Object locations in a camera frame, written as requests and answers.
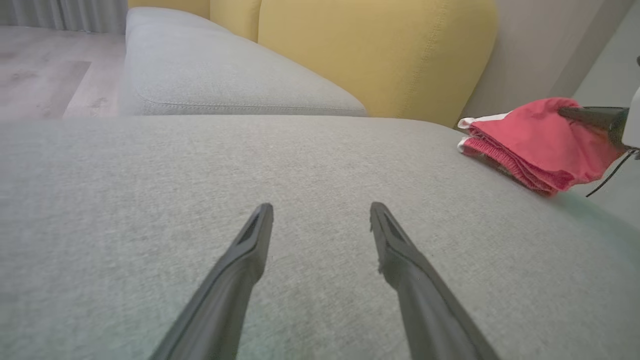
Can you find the grey curtain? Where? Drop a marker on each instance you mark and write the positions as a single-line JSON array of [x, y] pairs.
[[60, 12]]

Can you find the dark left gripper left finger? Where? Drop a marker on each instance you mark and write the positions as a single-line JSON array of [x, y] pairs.
[[220, 310]]

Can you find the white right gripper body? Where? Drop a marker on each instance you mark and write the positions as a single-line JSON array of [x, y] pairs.
[[634, 125]]

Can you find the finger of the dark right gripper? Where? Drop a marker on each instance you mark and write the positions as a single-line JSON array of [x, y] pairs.
[[600, 117]]

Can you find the large grey sofa seat cushion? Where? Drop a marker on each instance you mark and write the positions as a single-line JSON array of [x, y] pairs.
[[150, 200]]

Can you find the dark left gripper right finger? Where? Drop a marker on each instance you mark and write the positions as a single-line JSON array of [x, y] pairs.
[[430, 310]]

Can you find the red shorts with white stripe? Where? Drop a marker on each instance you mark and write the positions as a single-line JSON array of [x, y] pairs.
[[535, 140]]

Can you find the wide yellow sofa back cushion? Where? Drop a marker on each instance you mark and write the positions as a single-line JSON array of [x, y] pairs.
[[380, 50]]

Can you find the narrow yellow sofa back cushion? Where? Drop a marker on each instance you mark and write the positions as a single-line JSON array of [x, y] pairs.
[[170, 6], [235, 15]]

